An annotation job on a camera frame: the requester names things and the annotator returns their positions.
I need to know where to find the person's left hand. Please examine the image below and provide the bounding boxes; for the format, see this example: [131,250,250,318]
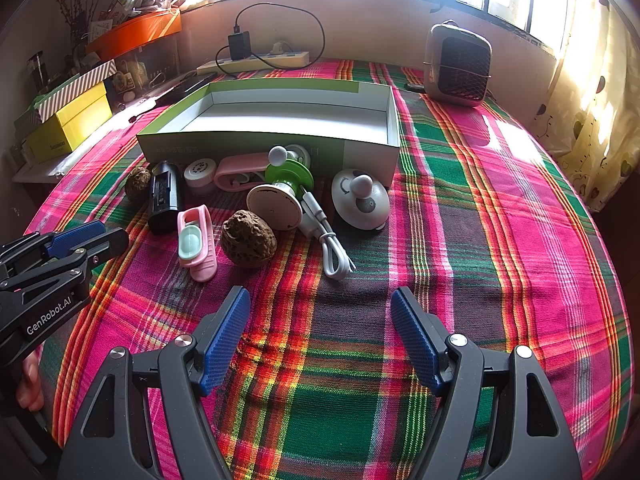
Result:
[15,347,47,412]

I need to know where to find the yellow box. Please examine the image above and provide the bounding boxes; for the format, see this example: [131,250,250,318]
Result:
[55,92,113,151]

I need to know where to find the plaid blanket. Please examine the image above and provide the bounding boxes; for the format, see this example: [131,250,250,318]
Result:
[25,57,633,480]

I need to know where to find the flat yellow-green box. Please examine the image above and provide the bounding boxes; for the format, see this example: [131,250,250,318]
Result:
[22,126,73,166]

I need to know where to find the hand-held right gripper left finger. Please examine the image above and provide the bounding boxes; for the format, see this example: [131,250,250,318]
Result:
[57,286,252,480]

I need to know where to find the clear plastic container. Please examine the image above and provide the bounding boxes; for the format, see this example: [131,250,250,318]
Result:
[115,40,181,91]

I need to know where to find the small brown walnut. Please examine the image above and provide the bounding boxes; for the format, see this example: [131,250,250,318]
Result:
[124,166,152,204]

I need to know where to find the cream power strip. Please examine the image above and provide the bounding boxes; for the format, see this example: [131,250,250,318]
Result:
[196,50,311,77]

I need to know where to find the black rectangular device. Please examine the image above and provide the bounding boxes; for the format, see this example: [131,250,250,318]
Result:
[147,161,187,235]

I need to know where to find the striped box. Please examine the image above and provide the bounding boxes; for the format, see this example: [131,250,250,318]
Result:
[37,59,117,123]

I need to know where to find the orange tray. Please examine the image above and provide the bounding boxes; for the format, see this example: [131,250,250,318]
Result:
[86,10,182,61]

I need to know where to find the green and white cardboard box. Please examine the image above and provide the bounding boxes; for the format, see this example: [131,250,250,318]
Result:
[136,79,401,183]

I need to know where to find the pink clip with mint insert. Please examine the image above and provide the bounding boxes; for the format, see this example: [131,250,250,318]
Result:
[177,205,219,283]

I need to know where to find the large brown walnut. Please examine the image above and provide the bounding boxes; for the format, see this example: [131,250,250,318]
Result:
[220,210,277,264]

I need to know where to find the dark glass jar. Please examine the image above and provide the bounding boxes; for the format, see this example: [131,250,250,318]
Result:
[27,52,48,91]

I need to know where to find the white cable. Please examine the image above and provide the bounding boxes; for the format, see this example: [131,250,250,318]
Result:
[299,190,357,281]

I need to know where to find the green and white suction holder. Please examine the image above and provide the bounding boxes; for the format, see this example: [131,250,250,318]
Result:
[246,162,315,232]

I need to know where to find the black charger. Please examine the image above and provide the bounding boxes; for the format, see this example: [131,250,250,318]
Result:
[228,32,251,61]

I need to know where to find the white knob gadget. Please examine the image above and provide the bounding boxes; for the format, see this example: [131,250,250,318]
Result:
[269,144,312,170]

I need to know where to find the dried branches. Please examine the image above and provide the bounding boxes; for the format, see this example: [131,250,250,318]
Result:
[52,0,96,46]

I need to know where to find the cream patterned curtain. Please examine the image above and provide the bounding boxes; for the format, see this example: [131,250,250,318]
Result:
[532,0,640,211]

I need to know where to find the grey space heater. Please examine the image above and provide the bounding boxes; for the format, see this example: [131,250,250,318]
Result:
[424,20,493,108]

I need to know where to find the long pink plastic case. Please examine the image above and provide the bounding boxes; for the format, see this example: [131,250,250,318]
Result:
[214,155,273,192]

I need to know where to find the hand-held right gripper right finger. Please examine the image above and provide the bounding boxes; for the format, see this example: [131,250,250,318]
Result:
[390,287,583,480]

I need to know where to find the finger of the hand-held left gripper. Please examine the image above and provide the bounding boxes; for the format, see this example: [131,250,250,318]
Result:
[0,220,108,272]
[0,227,130,307]

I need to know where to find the white round perforated cap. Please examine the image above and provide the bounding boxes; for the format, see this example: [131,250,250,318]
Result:
[183,156,218,197]

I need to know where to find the white dome device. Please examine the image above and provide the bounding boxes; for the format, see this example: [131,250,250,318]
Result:
[331,167,391,232]

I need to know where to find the black tablet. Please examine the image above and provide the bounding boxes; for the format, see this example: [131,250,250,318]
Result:
[160,72,218,103]

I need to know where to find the black charger cable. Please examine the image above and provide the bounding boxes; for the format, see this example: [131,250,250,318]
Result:
[216,4,327,68]

